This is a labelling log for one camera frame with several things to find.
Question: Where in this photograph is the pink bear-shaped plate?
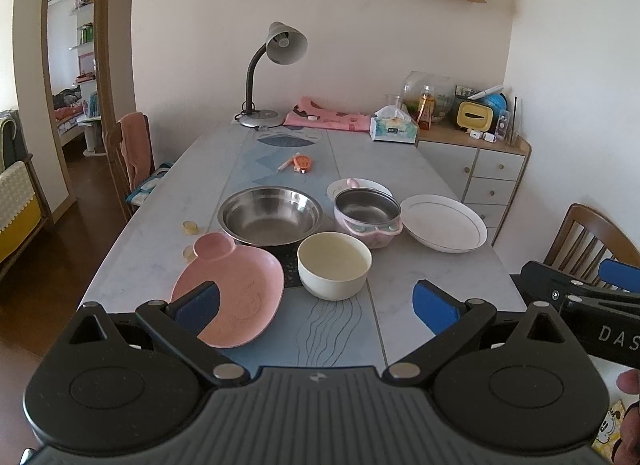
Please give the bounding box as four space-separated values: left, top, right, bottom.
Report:
171 232 284 349

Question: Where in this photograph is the large stainless steel bowl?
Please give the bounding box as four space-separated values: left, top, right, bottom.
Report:
217 186 323 248

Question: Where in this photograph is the pink bowl with steel insert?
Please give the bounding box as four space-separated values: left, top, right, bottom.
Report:
334 188 402 249

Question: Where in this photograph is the right hand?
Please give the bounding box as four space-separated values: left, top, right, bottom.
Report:
612 368 640 465

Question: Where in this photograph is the wooden chair right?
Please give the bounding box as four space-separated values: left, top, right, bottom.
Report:
544 203 639 289

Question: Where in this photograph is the white plate with dark rim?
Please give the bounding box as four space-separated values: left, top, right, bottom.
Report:
400 194 488 254

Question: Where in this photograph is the cream round bowl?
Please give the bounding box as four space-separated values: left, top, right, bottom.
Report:
297 232 372 301

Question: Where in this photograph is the white drawer cabinet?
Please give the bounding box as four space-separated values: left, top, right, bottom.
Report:
418 124 532 244

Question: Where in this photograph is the wooden chair with pink towel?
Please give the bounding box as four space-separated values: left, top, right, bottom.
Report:
103 112 172 221

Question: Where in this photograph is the sofa with knitted cover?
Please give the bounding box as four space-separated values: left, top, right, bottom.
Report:
1 110 52 279

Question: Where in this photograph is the orange tape measure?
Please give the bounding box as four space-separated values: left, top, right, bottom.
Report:
292 154 312 173

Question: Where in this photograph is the yellow tissue holder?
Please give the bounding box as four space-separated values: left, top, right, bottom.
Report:
456 101 494 132

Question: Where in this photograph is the tissue box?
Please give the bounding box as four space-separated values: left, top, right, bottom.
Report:
369 105 419 144

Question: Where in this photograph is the blue globe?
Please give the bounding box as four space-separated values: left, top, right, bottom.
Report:
480 93 509 117

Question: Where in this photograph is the glass fish bowl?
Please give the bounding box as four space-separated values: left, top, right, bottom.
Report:
400 70 454 129

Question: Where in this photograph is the pink folded cloth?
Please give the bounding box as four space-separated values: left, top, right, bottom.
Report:
284 96 371 132

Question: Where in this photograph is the grey desk lamp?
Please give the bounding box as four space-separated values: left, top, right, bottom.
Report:
234 21 308 130

